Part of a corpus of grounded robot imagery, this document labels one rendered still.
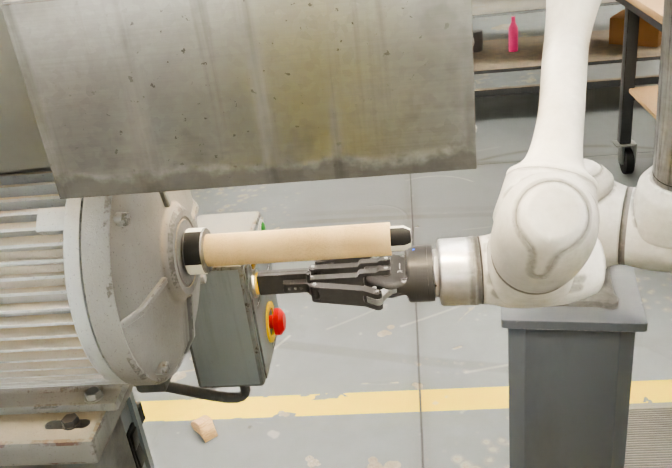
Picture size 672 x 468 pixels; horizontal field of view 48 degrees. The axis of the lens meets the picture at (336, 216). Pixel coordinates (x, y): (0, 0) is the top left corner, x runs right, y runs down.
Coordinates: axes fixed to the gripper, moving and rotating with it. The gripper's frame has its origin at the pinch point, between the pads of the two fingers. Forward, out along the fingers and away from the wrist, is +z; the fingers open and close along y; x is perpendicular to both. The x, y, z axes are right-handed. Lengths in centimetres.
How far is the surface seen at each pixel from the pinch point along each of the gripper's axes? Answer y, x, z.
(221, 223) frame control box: 8.7, 5.0, 9.6
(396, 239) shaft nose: -23.6, 18.5, -16.5
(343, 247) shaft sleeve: -24.1, 18.2, -11.5
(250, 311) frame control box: -3.2, -2.4, 4.5
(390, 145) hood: -38, 34, -17
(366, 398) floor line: 100, -107, 2
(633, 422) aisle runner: 85, -107, -75
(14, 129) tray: -30.1, 34.5, 13.4
